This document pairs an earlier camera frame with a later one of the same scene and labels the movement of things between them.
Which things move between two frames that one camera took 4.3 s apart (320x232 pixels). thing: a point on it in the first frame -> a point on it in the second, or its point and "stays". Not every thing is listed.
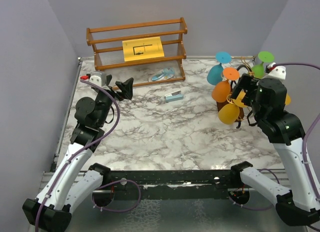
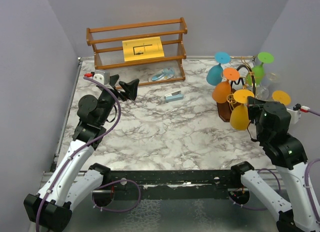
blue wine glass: x=215 y=72 stays
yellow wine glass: x=229 y=113 -> x=239 y=116
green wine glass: x=264 y=56 stays
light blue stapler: x=173 y=96 stays
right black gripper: x=248 y=82 -> x=253 y=104
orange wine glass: x=221 y=90 stays
